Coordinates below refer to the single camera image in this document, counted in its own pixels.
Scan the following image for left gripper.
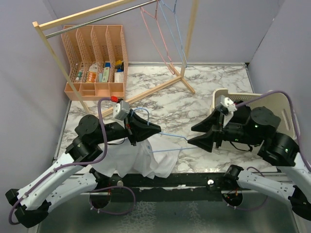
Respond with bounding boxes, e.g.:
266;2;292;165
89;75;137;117
94;109;162;146

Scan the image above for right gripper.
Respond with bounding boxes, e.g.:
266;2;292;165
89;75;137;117
187;107;262;151

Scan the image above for blue hanger of white shirt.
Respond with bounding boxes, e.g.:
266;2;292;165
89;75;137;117
128;107;198;153

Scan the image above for white t shirt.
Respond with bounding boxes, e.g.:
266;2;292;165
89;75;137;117
92;138;180;179

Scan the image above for blue hanger of navy shirt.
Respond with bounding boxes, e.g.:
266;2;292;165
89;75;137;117
160;0;188;68

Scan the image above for pink hanger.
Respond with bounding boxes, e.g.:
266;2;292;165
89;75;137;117
140;0;175;75

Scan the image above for black t shirt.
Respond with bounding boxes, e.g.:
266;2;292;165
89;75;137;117
232;105;251;124

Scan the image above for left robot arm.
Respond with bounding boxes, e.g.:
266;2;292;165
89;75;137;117
5;111;161;228

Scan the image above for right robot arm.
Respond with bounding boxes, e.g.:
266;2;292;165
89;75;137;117
188;106;311;220

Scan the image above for items in organizer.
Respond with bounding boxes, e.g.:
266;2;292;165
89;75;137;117
72;60;125;83

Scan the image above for orange plastic organizer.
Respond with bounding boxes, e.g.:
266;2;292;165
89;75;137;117
61;25;128;101

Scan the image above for cream laundry basket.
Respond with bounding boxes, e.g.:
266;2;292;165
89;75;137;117
209;88;297;152

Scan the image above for wooden clothes rack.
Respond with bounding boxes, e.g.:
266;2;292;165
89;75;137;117
32;0;200;117

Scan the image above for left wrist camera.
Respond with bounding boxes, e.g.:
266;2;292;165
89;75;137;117
113;100;130;121

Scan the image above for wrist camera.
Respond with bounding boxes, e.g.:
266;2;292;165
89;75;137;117
216;95;237;128
113;100;130;121

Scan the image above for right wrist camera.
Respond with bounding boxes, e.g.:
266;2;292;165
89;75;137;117
216;95;237;128

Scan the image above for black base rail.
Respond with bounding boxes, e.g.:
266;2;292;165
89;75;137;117
89;169;243;203

